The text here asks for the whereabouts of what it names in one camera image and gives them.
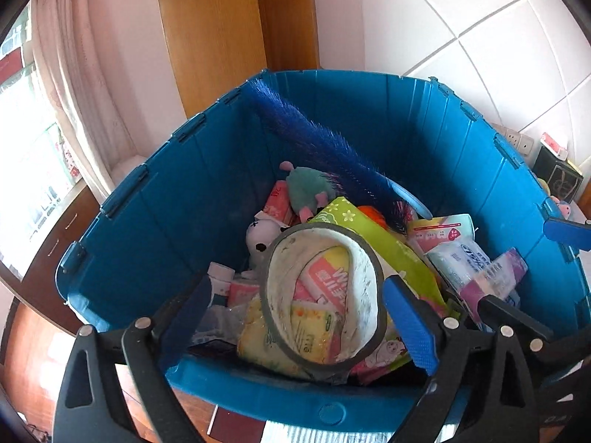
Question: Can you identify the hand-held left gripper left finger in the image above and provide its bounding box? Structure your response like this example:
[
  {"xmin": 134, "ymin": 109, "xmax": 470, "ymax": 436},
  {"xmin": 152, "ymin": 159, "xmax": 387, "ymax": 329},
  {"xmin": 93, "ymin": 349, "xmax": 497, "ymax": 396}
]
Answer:
[{"xmin": 52, "ymin": 273, "xmax": 213, "ymax": 443}]

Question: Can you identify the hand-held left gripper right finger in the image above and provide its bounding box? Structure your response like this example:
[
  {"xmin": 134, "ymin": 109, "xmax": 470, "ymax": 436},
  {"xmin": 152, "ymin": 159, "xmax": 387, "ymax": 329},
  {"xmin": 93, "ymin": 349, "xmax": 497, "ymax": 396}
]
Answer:
[{"xmin": 384, "ymin": 275, "xmax": 543, "ymax": 443}]

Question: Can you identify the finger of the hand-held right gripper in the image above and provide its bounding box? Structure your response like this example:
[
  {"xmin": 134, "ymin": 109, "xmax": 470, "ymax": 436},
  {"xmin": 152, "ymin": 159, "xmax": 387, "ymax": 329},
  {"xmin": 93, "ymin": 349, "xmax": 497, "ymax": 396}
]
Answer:
[
  {"xmin": 544, "ymin": 217, "xmax": 591, "ymax": 252},
  {"xmin": 478, "ymin": 295, "xmax": 591, "ymax": 365}
]

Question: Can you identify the pink and green wipes pack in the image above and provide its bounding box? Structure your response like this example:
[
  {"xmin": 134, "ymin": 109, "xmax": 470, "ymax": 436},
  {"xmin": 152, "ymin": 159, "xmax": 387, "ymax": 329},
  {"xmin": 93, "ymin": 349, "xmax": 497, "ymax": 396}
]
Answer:
[{"xmin": 291, "ymin": 196, "xmax": 450, "ymax": 375}]

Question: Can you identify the white plush toy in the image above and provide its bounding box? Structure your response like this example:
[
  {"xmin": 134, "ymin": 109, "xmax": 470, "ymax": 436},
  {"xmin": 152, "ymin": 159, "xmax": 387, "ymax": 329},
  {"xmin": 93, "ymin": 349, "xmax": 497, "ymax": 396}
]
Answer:
[{"xmin": 245, "ymin": 219, "xmax": 290, "ymax": 271}]

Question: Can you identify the grey tape roll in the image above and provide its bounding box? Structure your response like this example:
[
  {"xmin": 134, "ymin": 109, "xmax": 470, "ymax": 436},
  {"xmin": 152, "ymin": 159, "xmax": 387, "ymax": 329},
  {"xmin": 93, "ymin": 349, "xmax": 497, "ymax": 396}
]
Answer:
[{"xmin": 259, "ymin": 223, "xmax": 389, "ymax": 371}]

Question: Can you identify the blue plastic crate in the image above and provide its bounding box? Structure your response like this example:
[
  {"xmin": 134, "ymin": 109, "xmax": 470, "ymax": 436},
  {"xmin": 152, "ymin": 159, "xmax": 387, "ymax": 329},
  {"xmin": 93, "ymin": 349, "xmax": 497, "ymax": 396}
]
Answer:
[{"xmin": 55, "ymin": 69, "xmax": 591, "ymax": 427}]

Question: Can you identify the teal plush toy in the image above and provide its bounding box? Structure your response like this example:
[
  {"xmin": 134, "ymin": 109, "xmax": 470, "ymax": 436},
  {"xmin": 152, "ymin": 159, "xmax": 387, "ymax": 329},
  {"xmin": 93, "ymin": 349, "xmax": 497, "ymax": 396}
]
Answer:
[{"xmin": 279, "ymin": 161, "xmax": 345, "ymax": 225}]

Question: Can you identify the clear plastic wrapper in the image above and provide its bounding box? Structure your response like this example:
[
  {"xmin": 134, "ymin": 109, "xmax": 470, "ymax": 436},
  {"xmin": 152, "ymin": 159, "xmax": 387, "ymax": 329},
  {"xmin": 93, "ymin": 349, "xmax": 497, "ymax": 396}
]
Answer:
[{"xmin": 193, "ymin": 303, "xmax": 251, "ymax": 344}]

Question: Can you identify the purple and white box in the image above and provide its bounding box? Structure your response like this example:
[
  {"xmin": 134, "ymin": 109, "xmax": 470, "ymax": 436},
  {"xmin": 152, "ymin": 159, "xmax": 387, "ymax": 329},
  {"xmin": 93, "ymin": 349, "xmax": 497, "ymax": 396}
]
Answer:
[{"xmin": 459, "ymin": 247, "xmax": 530, "ymax": 306}]

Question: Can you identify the black gift box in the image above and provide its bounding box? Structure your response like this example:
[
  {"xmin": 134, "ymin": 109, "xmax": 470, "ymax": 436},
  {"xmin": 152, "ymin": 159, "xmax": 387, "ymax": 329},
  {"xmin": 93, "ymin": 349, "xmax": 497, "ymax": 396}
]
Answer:
[{"xmin": 531, "ymin": 145, "xmax": 585, "ymax": 204}]

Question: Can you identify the yellow wipes pack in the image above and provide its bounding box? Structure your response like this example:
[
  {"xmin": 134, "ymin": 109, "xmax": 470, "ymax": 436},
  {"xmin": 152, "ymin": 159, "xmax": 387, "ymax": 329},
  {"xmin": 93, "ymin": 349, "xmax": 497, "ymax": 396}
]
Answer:
[{"xmin": 237, "ymin": 295, "xmax": 343, "ymax": 380}]

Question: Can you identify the white and blue tissue pack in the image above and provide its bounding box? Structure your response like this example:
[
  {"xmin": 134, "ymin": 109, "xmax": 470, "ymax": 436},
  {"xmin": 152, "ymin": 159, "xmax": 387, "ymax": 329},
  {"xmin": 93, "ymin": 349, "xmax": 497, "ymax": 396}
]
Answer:
[{"xmin": 427, "ymin": 240, "xmax": 498, "ymax": 292}]

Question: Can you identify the red and white tissue pack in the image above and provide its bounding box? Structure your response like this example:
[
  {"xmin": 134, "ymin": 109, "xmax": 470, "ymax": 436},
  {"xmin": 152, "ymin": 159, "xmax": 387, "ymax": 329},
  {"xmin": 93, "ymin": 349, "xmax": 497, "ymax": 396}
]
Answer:
[{"xmin": 540, "ymin": 132, "xmax": 570, "ymax": 156}]

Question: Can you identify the pink and white tissue pack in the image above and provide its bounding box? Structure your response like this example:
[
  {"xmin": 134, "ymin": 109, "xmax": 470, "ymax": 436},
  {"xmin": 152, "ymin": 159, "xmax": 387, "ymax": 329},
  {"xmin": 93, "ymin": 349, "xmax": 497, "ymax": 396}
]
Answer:
[{"xmin": 407, "ymin": 213, "xmax": 477, "ymax": 253}]

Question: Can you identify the white padded headboard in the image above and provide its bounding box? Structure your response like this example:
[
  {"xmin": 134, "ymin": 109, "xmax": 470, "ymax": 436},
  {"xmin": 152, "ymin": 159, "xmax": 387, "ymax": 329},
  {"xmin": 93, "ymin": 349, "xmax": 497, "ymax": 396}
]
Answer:
[{"xmin": 309, "ymin": 0, "xmax": 591, "ymax": 204}]

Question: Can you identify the sheer pink curtain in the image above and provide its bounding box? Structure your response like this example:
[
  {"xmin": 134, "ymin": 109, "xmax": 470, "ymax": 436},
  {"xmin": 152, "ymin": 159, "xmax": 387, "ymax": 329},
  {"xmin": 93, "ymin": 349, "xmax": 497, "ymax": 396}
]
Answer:
[{"xmin": 28, "ymin": 0, "xmax": 141, "ymax": 197}]

